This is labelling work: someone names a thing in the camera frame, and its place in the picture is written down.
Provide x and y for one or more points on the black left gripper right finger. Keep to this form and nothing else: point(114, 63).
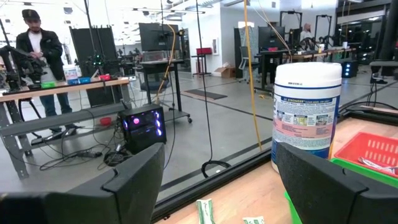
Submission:
point(335, 202)

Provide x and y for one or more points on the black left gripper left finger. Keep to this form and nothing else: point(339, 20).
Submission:
point(93, 208)

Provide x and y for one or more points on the black background robot arm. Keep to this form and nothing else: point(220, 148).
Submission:
point(25, 62)
point(98, 60)

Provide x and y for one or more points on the green plastic basket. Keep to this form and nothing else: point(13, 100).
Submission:
point(373, 177)

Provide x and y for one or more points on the orange plastic basket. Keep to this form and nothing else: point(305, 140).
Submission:
point(348, 152)

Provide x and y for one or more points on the black power strip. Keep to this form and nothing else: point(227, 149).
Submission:
point(90, 154)

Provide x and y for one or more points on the white red-print packet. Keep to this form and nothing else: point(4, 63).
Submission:
point(379, 165)

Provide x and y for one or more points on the white green-print packet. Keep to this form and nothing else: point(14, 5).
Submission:
point(253, 221)
point(205, 213)

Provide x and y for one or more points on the black computer purple lights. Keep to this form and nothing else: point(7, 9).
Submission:
point(143, 137)

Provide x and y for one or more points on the red floor object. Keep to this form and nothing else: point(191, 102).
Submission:
point(105, 121)

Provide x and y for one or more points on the disinfecting wipes canister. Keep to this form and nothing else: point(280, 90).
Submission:
point(306, 109)

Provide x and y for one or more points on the small blue basket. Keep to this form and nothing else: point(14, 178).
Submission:
point(72, 81)
point(84, 80)

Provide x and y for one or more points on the small red basket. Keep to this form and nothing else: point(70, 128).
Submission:
point(104, 77)

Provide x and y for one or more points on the small green basket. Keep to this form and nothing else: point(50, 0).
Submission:
point(48, 84)

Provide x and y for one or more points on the black computer blue lights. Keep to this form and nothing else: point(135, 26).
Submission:
point(349, 69)

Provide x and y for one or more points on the small white canister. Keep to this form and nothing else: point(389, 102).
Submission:
point(70, 73)

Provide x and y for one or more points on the long wooden desk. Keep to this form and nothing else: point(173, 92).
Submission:
point(311, 55)

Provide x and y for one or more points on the black monitor cart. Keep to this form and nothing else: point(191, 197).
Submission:
point(155, 67)

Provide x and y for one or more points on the dark floor mat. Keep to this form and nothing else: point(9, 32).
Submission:
point(205, 94)

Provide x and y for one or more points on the black partition panel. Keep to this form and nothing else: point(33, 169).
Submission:
point(105, 46)

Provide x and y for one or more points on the person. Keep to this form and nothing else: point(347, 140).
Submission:
point(46, 49)
point(307, 31)

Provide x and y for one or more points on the cardboard box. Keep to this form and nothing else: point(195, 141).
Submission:
point(225, 73)

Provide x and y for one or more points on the grey office chair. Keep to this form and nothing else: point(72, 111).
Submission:
point(245, 56)

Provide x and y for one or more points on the black monitor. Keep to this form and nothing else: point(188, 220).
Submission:
point(270, 37)
point(155, 37)

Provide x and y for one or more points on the red storage bin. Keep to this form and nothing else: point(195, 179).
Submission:
point(204, 51)

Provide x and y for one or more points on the wooden workbench grey frame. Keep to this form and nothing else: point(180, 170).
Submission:
point(62, 88)

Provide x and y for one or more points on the black frame post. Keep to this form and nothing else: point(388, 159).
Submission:
point(390, 31)

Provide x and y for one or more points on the black station frame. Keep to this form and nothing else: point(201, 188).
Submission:
point(290, 12)
point(323, 16)

